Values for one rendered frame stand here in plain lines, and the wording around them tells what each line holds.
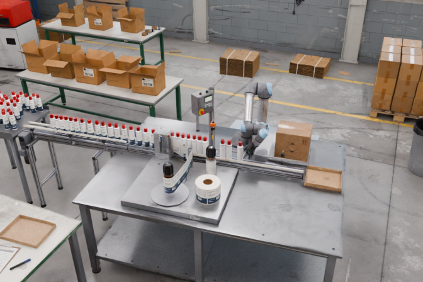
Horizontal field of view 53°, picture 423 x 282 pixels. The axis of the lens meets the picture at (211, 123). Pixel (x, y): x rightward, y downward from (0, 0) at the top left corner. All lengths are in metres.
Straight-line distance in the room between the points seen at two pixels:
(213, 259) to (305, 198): 0.97
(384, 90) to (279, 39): 3.15
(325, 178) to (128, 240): 1.85
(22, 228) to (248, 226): 1.69
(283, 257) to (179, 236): 0.96
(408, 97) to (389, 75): 0.42
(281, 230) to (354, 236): 1.45
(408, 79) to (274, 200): 3.58
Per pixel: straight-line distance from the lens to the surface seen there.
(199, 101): 3.64
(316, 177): 3.82
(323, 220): 3.40
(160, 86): 5.36
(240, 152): 3.75
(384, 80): 6.56
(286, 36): 9.01
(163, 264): 3.85
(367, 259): 4.40
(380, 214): 4.92
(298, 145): 3.86
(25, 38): 8.63
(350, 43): 8.76
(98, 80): 5.73
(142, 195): 3.50
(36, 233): 3.51
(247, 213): 3.37
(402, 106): 6.71
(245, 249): 3.95
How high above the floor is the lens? 3.05
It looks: 29 degrees down
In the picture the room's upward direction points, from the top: straight up
